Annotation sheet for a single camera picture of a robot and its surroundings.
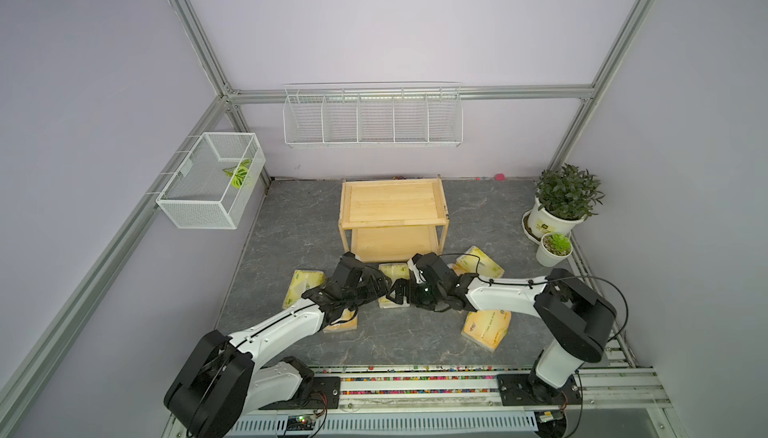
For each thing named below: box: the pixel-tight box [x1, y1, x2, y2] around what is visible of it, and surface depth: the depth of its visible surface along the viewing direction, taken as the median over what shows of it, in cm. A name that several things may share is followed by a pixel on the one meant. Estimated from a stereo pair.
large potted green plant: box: [528, 163, 605, 239], surface depth 93 cm
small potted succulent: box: [536, 232, 573, 267], surface depth 93 cm
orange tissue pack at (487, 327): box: [461, 309, 512, 353], surface depth 82 cm
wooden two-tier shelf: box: [338, 175, 450, 263], surface depth 90 cm
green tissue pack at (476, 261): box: [456, 245, 505, 278], surface depth 95 cm
